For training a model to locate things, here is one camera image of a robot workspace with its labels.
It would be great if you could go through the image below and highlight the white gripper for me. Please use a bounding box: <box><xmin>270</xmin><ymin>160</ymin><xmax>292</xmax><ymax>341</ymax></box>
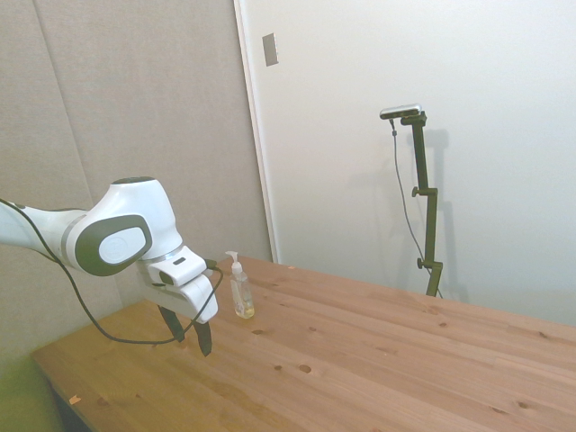
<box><xmin>137</xmin><ymin>262</ymin><xmax>220</xmax><ymax>357</ymax></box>

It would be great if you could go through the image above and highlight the clear sanitizer pump bottle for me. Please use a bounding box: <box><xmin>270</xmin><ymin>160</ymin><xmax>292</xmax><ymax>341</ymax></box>
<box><xmin>225</xmin><ymin>250</ymin><xmax>256</xmax><ymax>320</ymax></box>

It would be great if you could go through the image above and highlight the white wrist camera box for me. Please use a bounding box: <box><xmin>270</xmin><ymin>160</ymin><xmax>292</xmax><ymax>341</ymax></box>
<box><xmin>146</xmin><ymin>251</ymin><xmax>209</xmax><ymax>287</ymax></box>

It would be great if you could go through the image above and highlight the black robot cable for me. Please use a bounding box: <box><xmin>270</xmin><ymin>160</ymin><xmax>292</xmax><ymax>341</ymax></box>
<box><xmin>0</xmin><ymin>197</ymin><xmax>224</xmax><ymax>347</ymax></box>

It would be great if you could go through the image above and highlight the white door frame trim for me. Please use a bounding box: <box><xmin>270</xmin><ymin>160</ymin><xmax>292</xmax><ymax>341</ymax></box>
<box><xmin>232</xmin><ymin>0</ymin><xmax>281</xmax><ymax>265</ymax></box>

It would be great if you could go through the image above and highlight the dark green camera stand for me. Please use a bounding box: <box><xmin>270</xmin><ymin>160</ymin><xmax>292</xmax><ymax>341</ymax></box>
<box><xmin>399</xmin><ymin>112</ymin><xmax>445</xmax><ymax>298</ymax></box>

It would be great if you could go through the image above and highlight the grey wall switch plate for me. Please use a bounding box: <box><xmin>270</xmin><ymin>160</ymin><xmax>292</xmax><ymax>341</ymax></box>
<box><xmin>262</xmin><ymin>32</ymin><xmax>280</xmax><ymax>68</ymax></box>

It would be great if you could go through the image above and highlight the grey exterior camera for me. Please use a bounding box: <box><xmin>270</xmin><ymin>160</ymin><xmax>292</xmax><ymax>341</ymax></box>
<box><xmin>379</xmin><ymin>103</ymin><xmax>425</xmax><ymax>121</ymax></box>

